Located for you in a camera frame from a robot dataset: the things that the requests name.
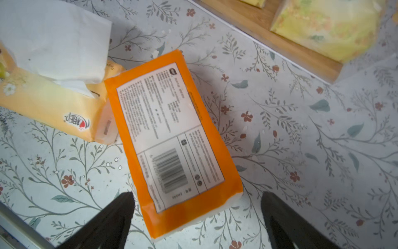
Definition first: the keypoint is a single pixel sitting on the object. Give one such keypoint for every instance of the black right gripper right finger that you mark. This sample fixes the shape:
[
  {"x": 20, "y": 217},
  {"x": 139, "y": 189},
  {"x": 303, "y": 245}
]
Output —
[{"x": 287, "y": 229}]

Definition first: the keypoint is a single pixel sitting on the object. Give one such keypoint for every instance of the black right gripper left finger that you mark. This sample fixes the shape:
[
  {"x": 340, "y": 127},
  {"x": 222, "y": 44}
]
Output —
[{"x": 108, "y": 229}]

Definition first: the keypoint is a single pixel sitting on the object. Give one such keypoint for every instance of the yellow tissue pack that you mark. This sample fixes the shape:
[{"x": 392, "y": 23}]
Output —
[{"x": 54, "y": 63}]

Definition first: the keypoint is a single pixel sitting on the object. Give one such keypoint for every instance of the green tissue pack right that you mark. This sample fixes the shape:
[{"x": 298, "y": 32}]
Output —
[{"x": 339, "y": 30}]

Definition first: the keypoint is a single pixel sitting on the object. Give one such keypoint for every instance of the white wire wooden shelf rack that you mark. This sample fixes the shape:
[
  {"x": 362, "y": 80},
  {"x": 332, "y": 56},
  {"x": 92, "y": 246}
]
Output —
[{"x": 255, "y": 23}]

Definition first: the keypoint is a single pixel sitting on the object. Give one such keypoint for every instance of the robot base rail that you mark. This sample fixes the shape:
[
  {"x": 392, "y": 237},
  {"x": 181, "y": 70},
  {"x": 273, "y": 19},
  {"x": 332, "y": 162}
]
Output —
[{"x": 24, "y": 234}]

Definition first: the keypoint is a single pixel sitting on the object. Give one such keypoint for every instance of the orange tissue pack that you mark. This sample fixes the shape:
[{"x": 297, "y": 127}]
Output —
[{"x": 179, "y": 163}]

